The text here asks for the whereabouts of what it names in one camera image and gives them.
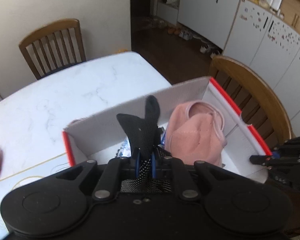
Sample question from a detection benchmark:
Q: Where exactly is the pink fleece garment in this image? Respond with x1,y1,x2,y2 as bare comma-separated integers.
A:
165,101,227,167

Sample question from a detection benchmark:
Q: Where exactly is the blue small carton box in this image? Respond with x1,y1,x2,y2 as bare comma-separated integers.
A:
160,132,166,146

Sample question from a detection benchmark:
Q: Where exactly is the white wall cabinet unit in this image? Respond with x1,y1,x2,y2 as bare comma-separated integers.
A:
157,0,300,135

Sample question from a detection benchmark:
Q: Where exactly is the wooden chair at back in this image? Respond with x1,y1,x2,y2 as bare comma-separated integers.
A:
19,18,87,80

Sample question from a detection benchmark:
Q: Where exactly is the white sticker pack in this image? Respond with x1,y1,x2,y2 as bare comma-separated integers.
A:
115,137,131,158

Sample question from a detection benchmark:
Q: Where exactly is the wooden chair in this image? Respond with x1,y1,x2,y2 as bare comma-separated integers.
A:
19,18,87,80
209,56,294,148

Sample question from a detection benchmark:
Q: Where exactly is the red cardboard shoe box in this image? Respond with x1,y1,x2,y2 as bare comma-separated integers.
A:
63,77,271,183

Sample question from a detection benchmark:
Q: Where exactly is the black mesh dotted fabric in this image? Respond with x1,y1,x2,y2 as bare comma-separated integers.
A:
116,95,171,193

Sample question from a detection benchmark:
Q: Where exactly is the wooden chair at right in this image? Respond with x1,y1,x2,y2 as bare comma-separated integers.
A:
209,56,294,148

